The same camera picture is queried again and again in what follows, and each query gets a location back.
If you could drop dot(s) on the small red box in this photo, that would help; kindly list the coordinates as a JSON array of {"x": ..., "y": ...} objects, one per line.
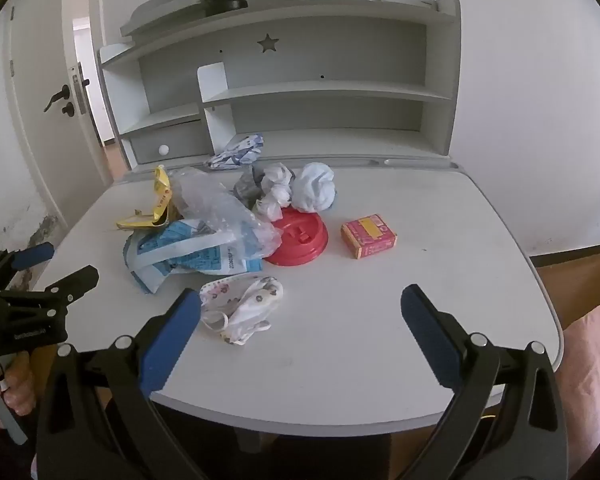
[{"x": 370, "y": 237}]

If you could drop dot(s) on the grey desk shelf unit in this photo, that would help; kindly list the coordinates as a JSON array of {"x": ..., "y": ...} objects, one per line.
[{"x": 330, "y": 55}]

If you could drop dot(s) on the white door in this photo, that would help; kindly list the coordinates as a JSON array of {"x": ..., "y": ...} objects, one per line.
[{"x": 37, "y": 35}]

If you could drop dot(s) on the grey drawer with white knob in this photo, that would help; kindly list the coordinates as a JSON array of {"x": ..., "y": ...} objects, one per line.
[{"x": 180, "y": 139}]

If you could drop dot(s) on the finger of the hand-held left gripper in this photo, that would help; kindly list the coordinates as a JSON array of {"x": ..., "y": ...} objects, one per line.
[
  {"x": 32, "y": 254},
  {"x": 75, "y": 280}
]

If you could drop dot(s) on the small crumpled white tissue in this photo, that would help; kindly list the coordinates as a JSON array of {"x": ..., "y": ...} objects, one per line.
[
  {"x": 277, "y": 180},
  {"x": 270, "y": 208}
]

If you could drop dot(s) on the yellow wrapper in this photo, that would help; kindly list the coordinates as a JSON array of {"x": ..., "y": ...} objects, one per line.
[{"x": 161, "y": 195}]

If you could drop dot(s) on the blue white plastic package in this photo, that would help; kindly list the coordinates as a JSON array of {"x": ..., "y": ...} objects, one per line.
[{"x": 190, "y": 256}]

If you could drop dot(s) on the pink cloth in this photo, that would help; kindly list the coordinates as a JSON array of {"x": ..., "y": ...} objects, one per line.
[{"x": 595, "y": 360}]

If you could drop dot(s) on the crumpled blue white wrapper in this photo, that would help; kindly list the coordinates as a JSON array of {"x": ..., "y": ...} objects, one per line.
[{"x": 237, "y": 152}]

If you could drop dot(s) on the person's left hand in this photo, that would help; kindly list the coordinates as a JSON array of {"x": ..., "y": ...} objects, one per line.
[{"x": 15, "y": 390}]

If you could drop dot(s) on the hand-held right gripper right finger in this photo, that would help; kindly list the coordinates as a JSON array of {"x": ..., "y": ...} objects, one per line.
[{"x": 427, "y": 340}]

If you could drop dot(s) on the clear plastic bag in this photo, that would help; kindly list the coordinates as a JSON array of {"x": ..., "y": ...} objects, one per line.
[{"x": 210, "y": 200}]

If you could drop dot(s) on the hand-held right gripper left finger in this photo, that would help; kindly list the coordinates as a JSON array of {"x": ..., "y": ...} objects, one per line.
[{"x": 171, "y": 340}]

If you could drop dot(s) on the grey crumpled wrapper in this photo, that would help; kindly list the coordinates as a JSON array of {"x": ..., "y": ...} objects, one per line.
[{"x": 245, "y": 187}]

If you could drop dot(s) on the patterned white face mask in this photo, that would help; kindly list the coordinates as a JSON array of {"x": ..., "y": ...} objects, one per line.
[{"x": 250, "y": 305}]

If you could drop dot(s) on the large crumpled white paper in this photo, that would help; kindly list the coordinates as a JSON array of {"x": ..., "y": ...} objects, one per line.
[{"x": 314, "y": 185}]

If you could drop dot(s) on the red plastic lid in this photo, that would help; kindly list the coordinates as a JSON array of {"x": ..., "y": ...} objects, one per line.
[{"x": 300, "y": 240}]

